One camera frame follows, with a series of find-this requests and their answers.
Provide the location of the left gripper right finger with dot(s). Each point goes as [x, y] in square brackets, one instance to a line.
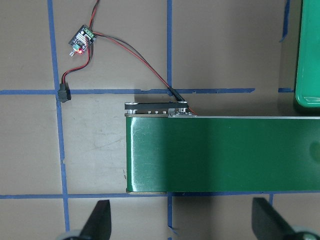
[267, 223]

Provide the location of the green plastic tray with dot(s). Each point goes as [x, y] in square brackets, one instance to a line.
[307, 88]

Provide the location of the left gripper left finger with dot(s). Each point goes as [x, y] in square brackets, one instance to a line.
[99, 223]

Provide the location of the small motor controller board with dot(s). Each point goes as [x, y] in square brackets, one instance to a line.
[82, 41]

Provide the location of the green conveyor belt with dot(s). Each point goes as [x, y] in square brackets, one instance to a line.
[170, 149]

